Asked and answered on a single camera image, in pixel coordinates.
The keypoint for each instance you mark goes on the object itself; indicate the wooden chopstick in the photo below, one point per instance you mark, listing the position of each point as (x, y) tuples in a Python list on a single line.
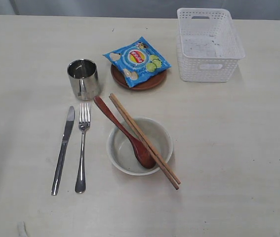
[(130, 124), (154, 145)]

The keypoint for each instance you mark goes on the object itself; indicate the white speckled ceramic bowl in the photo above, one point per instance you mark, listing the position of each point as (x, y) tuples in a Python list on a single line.
[(121, 154)]

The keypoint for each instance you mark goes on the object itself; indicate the dark red wooden spoon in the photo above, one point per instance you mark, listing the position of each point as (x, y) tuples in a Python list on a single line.
[(141, 153)]

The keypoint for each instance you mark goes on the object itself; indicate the brown round plate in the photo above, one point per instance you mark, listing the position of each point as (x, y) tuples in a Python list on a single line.
[(149, 84)]

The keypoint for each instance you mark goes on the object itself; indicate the silver metal fork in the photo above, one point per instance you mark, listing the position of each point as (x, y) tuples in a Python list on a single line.
[(84, 125)]

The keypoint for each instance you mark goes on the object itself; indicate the blue Lays chip bag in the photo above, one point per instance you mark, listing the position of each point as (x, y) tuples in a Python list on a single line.
[(138, 62)]

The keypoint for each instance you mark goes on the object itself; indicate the silver metal table knife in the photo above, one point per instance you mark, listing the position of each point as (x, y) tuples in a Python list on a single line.
[(65, 139)]

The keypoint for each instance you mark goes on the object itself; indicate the shiny stainless steel cup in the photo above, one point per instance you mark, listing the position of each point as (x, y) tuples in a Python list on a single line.
[(83, 78)]

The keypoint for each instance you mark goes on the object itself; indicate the white perforated plastic basket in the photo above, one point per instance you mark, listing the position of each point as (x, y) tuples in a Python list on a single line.
[(208, 46)]

